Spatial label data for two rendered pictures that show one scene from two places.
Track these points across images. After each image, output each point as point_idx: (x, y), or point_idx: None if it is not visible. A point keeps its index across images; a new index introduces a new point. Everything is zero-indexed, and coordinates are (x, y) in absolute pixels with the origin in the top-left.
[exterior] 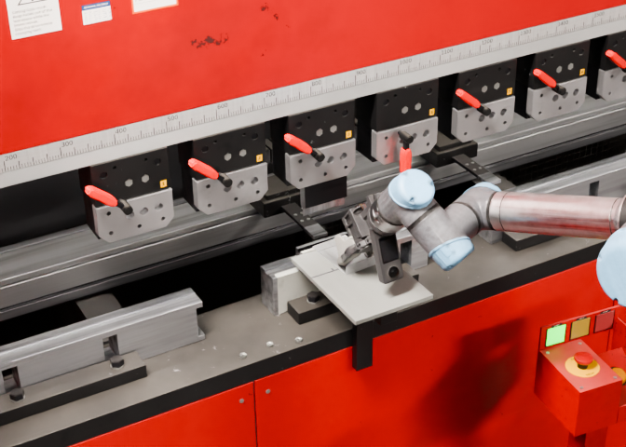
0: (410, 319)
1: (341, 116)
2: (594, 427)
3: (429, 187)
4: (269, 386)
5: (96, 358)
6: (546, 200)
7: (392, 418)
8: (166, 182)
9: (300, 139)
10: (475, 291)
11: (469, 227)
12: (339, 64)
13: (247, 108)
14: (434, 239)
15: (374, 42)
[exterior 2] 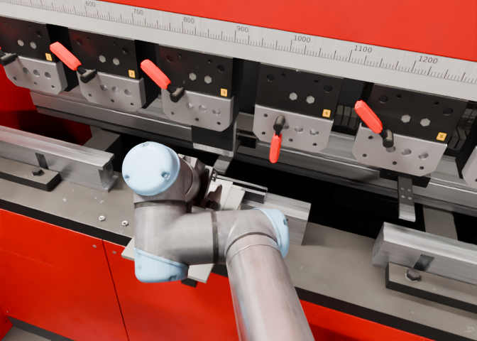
0: None
1: (216, 70)
2: None
3: (157, 177)
4: (115, 249)
5: (33, 163)
6: (260, 299)
7: (221, 327)
8: (50, 57)
9: (172, 74)
10: (311, 295)
11: (192, 252)
12: (216, 8)
13: (116, 17)
14: (135, 238)
15: None
